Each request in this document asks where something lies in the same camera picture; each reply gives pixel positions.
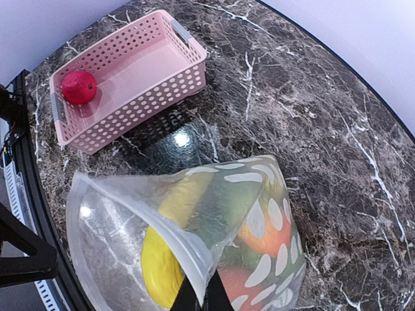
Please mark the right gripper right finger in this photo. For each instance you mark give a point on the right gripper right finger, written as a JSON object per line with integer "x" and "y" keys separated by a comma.
{"x": 216, "y": 297}

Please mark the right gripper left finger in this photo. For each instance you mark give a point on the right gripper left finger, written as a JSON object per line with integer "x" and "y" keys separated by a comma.
{"x": 186, "y": 299}

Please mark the yellow toy banana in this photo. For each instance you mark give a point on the yellow toy banana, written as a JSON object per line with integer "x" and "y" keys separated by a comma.
{"x": 161, "y": 270}

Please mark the clear dotted zip bag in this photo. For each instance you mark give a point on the clear dotted zip bag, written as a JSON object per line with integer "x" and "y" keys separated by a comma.
{"x": 107, "y": 220}

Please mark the orange green toy mango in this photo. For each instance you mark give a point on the orange green toy mango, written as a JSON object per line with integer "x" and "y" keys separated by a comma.
{"x": 244, "y": 205}

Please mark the pink plastic basket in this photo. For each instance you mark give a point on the pink plastic basket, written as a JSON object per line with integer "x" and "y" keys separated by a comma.
{"x": 140, "y": 69}

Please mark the orange toy fruit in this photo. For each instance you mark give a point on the orange toy fruit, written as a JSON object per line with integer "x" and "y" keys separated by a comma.
{"x": 240, "y": 297}

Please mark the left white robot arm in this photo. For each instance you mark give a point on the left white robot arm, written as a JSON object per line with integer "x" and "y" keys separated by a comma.
{"x": 40, "y": 261}

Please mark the red toy fruit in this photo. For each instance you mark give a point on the red toy fruit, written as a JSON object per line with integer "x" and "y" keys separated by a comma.
{"x": 79, "y": 87}

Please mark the black front rail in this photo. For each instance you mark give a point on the black front rail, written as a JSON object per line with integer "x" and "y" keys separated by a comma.
{"x": 65, "y": 283}

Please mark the white slotted cable duct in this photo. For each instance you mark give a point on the white slotted cable duct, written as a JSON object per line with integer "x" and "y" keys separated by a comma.
{"x": 19, "y": 207}

